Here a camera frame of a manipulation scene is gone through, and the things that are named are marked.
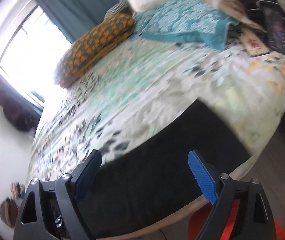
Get black pants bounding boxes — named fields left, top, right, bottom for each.
left=78, top=100, right=249, bottom=238

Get pile of clothes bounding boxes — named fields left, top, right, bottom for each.
left=10, top=182, right=26, bottom=200

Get floral leaf bedspread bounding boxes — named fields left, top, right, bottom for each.
left=26, top=36, right=285, bottom=235

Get orange floral folded quilt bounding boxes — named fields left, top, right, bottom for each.
left=55, top=13, right=135, bottom=88

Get book on bed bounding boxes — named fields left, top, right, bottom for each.
left=238, top=28, right=270, bottom=57

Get black tablet device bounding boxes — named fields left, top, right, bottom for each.
left=257, top=0, right=285, bottom=55

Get teal damask pillow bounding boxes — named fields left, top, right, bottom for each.
left=141, top=0, right=238, bottom=50

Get blue curtain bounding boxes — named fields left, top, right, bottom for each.
left=35, top=0, right=119, bottom=43

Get checkered grey pillow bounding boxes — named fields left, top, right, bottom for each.
left=104, top=0, right=132, bottom=20

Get dark clothes hanging on wall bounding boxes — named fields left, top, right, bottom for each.
left=0, top=89, right=39, bottom=132

